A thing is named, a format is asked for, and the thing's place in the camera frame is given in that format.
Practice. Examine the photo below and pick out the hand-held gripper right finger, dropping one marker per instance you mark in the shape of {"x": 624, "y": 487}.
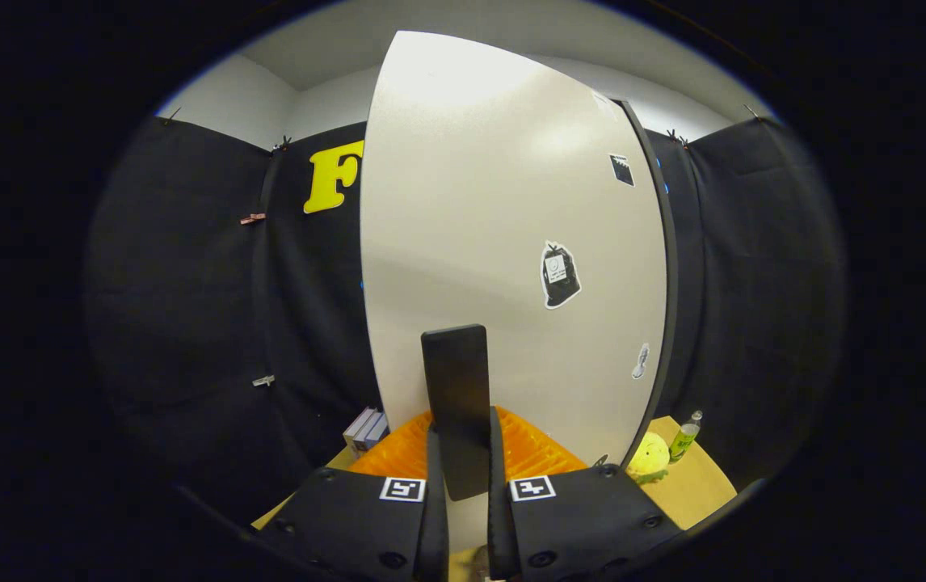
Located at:
{"x": 592, "y": 517}

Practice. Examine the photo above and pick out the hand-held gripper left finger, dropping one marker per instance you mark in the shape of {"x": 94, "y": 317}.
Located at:
{"x": 350, "y": 517}

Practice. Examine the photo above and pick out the yellow plush toy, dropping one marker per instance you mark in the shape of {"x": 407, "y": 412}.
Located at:
{"x": 647, "y": 457}

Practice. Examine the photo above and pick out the white book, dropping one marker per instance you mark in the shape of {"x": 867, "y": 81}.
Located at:
{"x": 358, "y": 427}

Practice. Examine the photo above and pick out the green drink bottle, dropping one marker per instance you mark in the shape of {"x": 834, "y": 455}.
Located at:
{"x": 683, "y": 440}

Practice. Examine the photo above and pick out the silver clip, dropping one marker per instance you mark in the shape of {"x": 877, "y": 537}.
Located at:
{"x": 263, "y": 380}

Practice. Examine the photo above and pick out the black backdrop cloth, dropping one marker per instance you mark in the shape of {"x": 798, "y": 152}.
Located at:
{"x": 188, "y": 307}

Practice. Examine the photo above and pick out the pink clip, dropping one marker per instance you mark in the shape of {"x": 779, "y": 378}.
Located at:
{"x": 252, "y": 219}

